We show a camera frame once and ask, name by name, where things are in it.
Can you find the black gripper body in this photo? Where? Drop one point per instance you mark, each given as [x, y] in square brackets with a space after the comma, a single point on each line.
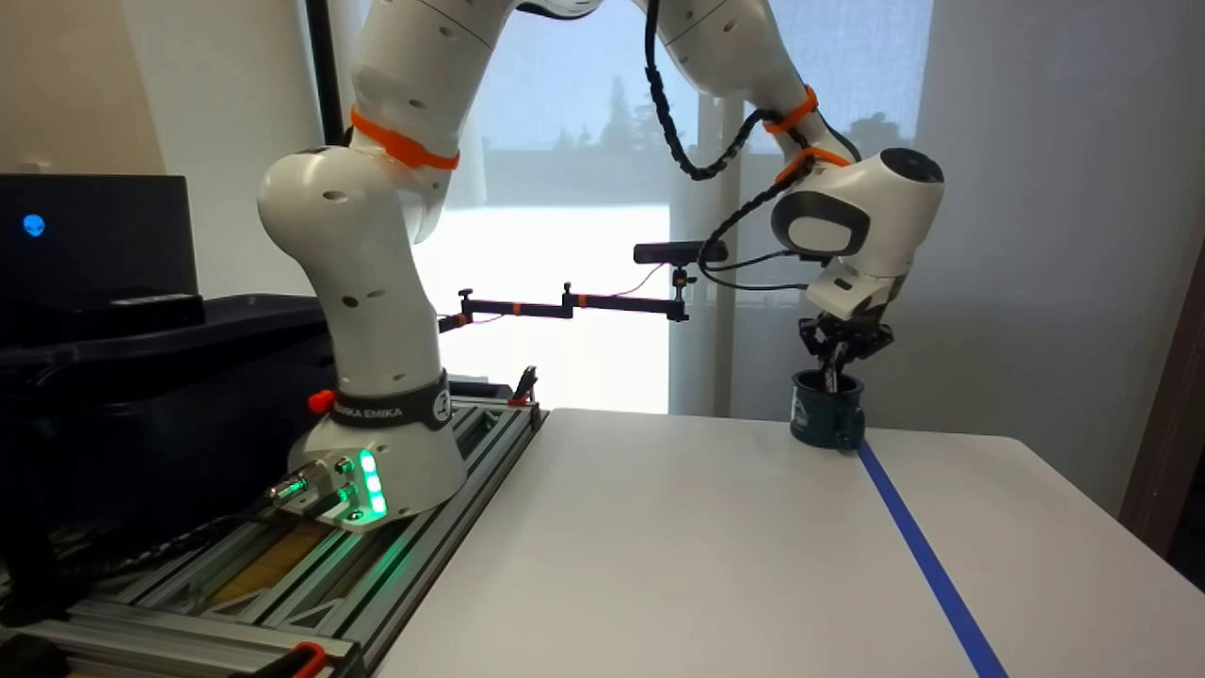
[850, 338]

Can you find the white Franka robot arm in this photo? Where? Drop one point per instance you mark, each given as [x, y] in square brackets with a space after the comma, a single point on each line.
[364, 249]

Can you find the black cylindrical cup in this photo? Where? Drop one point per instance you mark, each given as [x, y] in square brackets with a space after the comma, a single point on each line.
[823, 419]

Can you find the blue tape strip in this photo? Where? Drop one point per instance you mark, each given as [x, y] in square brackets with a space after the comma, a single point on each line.
[926, 567]

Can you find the black cabinet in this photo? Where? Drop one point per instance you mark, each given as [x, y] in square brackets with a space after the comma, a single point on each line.
[150, 417]

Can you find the black monitor with blue light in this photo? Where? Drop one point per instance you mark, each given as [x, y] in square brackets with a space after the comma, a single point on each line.
[94, 247]

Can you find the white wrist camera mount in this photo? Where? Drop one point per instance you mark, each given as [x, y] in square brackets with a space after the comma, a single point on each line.
[850, 294]

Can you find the black bar camera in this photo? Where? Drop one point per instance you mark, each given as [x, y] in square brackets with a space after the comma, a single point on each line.
[673, 252]

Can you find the black articulated camera mount arm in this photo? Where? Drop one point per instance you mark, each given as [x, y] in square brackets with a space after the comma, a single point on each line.
[566, 308]

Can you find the aluminium extrusion base frame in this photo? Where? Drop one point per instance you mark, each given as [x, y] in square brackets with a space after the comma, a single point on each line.
[379, 588]

